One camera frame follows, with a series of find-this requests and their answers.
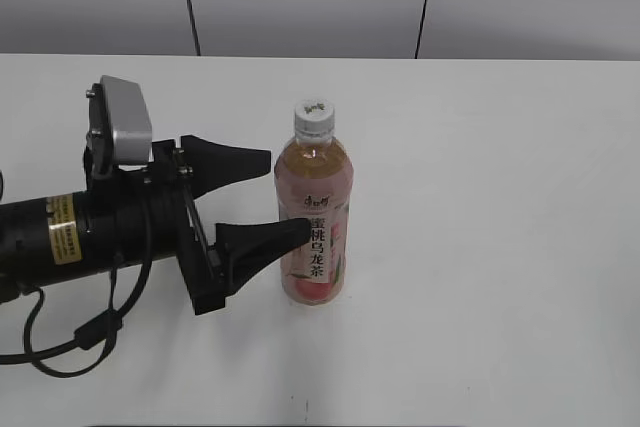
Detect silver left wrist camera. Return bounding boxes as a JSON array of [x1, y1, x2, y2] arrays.
[[86, 75, 153, 178]]

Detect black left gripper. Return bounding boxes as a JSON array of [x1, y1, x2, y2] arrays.
[[82, 135, 309, 316]]

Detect right black wall cable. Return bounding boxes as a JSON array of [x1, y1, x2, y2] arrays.
[[413, 0, 439, 60]]

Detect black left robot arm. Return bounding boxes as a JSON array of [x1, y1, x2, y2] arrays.
[[1, 135, 311, 315]]

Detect pink peach tea bottle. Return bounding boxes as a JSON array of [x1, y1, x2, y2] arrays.
[[274, 127, 358, 306]]

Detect white bottle cap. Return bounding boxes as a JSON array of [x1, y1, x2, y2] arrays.
[[294, 99, 335, 138]]

